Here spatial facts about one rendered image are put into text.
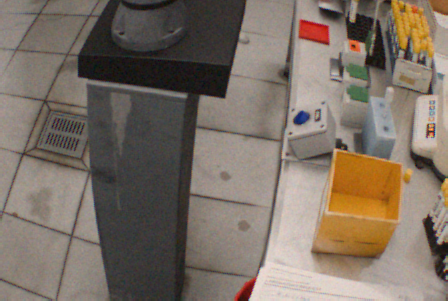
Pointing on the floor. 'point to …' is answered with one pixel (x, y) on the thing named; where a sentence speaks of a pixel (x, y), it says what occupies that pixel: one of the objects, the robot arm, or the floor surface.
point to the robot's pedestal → (141, 185)
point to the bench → (303, 207)
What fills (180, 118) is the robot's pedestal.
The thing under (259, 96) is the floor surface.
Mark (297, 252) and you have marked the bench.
